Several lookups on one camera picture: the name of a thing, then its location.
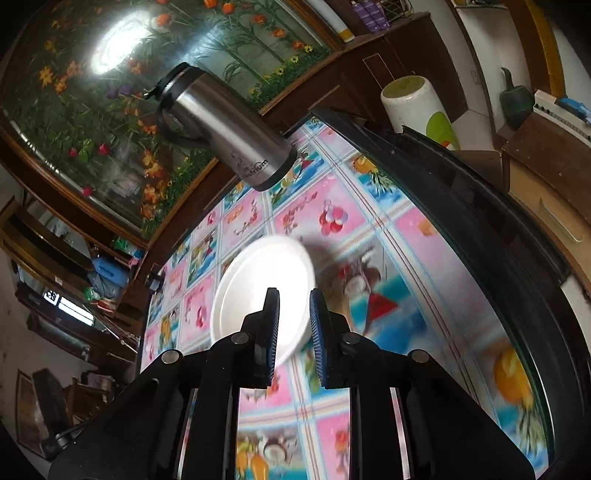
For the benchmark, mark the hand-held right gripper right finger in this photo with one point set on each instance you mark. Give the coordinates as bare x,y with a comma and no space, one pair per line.
317,341

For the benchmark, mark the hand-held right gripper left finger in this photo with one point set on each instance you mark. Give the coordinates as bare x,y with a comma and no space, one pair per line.
273,341

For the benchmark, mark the white plate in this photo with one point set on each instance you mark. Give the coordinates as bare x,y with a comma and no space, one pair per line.
258,277

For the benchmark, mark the printed picture table cover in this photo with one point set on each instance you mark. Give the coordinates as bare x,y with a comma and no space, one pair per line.
392,300

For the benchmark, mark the small black device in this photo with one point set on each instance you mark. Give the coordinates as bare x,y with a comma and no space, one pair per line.
154,281

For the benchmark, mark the blue bag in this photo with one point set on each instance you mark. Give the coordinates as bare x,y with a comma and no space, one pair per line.
107,272

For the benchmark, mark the wooden chair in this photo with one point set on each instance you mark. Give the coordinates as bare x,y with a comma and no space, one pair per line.
85,399

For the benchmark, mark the black framed glass-top table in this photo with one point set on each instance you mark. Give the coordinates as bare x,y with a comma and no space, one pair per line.
485,221

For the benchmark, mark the stainless steel thermos jug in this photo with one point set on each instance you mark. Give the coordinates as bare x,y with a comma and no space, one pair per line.
221,124

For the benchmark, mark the wooden shelf unit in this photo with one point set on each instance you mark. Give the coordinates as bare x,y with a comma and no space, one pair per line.
55,230

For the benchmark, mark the white waste bin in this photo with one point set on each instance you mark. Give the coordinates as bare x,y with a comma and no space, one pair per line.
411,110

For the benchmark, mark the framed picture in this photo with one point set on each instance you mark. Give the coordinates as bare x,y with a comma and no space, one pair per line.
30,415

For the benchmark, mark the flower and bamboo mural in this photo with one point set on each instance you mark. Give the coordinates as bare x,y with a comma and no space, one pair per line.
115,115

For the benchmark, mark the light wooden desk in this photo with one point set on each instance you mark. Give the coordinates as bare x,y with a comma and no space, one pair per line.
545,184

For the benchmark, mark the dark wooden sideboard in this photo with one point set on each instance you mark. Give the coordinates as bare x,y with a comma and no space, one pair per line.
392,50

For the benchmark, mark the white paper roll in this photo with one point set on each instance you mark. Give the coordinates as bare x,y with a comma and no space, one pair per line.
339,21

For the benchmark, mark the white long box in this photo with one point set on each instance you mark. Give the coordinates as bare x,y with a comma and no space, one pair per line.
549,108

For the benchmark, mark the pack of purple bottles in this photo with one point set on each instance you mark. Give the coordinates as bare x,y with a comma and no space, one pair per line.
369,11

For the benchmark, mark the blue toy train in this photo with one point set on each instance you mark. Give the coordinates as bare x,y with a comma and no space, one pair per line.
575,110

